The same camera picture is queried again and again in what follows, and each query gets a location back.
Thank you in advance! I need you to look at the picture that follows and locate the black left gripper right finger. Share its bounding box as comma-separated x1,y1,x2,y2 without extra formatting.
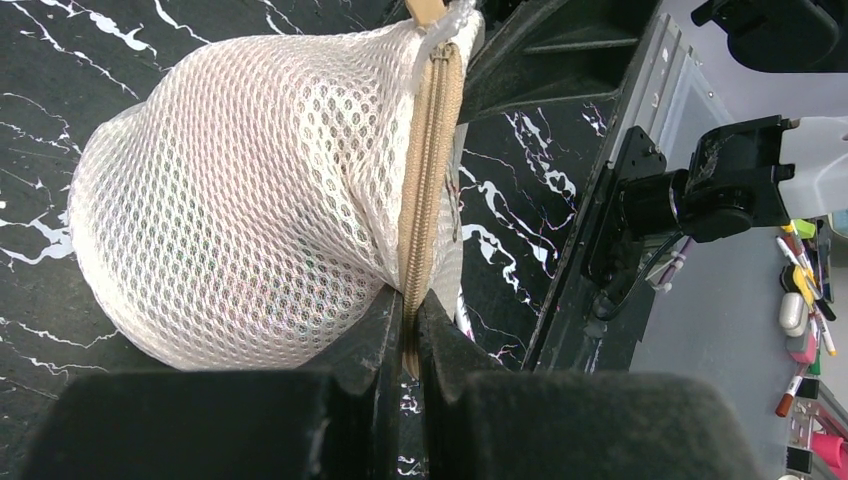
415,294,762,479

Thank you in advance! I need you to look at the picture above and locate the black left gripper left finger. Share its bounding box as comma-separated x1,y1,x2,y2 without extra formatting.
22,287,402,479

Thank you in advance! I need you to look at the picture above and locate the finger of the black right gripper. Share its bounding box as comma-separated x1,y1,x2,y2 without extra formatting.
460,0,659,123

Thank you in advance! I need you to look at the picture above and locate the white mesh laundry bag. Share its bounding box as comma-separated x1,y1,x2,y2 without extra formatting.
68,1,484,370

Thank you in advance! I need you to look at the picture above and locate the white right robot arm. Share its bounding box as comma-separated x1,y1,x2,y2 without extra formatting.
460,1,847,321

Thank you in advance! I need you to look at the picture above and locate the pink pen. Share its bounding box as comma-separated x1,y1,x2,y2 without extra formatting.
454,291,475,342

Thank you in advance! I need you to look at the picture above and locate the markers and clutter pile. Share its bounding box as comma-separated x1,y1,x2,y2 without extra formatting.
774,211,847,479

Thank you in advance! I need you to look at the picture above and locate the black table front rail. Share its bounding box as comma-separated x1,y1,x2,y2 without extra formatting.
521,13,692,373

